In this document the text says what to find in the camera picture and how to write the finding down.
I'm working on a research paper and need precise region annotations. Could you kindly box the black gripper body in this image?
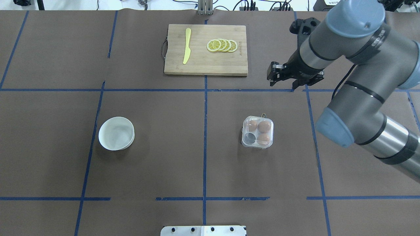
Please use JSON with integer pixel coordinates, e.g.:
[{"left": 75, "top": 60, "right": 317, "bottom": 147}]
[{"left": 284, "top": 49, "right": 324, "bottom": 80}]

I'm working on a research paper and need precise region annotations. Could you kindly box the brown egg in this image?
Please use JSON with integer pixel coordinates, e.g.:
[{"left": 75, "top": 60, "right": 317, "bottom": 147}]
[
  {"left": 257, "top": 133, "right": 271, "bottom": 147},
  {"left": 246, "top": 119, "right": 258, "bottom": 132},
  {"left": 258, "top": 120, "right": 272, "bottom": 133}
]

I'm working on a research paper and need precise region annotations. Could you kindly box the clear plastic egg box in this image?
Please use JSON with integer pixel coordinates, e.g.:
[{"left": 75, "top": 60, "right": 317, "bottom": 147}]
[{"left": 241, "top": 113, "right": 274, "bottom": 149}]

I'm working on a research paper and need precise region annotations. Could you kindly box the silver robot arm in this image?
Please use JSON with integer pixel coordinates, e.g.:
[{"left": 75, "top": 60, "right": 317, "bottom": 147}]
[{"left": 267, "top": 0, "right": 419, "bottom": 179}]

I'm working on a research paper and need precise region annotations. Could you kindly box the black computer box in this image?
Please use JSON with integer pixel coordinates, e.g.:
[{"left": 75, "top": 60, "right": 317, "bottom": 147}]
[{"left": 313, "top": 0, "right": 340, "bottom": 11}]

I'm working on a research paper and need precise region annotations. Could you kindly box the wooden cutting board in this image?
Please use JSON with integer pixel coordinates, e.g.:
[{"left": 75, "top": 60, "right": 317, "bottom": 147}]
[{"left": 164, "top": 24, "right": 248, "bottom": 76}]

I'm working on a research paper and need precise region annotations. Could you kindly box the yellow plastic knife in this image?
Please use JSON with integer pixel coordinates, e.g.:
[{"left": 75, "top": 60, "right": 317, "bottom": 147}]
[{"left": 183, "top": 28, "right": 192, "bottom": 65}]

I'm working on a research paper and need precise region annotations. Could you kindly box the white round bowl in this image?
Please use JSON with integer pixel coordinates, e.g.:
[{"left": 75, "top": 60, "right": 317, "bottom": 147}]
[{"left": 98, "top": 117, "right": 135, "bottom": 151}]

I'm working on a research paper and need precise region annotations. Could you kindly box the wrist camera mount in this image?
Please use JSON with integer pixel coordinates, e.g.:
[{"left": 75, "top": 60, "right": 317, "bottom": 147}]
[{"left": 289, "top": 17, "right": 321, "bottom": 48}]

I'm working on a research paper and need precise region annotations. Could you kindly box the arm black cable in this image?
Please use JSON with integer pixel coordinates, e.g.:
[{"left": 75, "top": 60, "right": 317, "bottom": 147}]
[{"left": 331, "top": 64, "right": 356, "bottom": 100}]

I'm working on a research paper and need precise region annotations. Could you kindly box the aluminium frame post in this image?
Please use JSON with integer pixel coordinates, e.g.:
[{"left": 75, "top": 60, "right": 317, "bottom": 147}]
[{"left": 197, "top": 0, "right": 214, "bottom": 15}]

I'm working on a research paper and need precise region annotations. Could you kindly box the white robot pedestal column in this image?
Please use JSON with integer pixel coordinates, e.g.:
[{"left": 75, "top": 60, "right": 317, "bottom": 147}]
[{"left": 160, "top": 225, "right": 247, "bottom": 236}]

